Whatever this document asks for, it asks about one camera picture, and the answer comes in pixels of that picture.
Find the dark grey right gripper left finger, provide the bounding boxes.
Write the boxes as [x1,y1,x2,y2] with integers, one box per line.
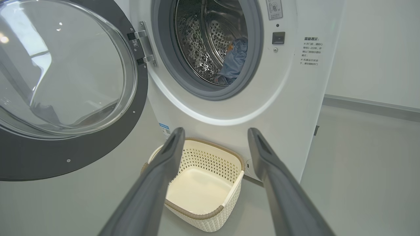
[98,127,186,236]

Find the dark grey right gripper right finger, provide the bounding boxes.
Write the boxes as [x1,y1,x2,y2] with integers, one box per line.
[248,128,336,236]

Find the round black glass washer door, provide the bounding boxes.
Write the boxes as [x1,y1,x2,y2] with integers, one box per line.
[0,0,149,182]

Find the blue cartoon print garment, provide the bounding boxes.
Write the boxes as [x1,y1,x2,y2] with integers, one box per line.
[215,37,249,86]

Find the white front-load washing machine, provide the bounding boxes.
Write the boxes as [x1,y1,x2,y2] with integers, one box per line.
[112,0,347,189]

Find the metal washing machine door hinge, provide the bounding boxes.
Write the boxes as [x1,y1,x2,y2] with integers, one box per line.
[127,21,158,68]

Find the steel perforated washer drum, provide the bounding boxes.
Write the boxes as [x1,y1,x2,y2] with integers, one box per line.
[174,0,249,86]

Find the grey rubber door seal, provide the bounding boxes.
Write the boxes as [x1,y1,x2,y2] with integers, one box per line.
[151,0,264,101]

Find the cream perforated laundry basket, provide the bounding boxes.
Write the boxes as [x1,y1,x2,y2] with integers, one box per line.
[141,137,245,232]

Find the blue energy label sticker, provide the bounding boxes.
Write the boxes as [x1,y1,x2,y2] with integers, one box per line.
[159,123,172,140]

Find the grey warning sticker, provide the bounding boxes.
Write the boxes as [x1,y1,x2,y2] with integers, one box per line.
[266,0,283,21]

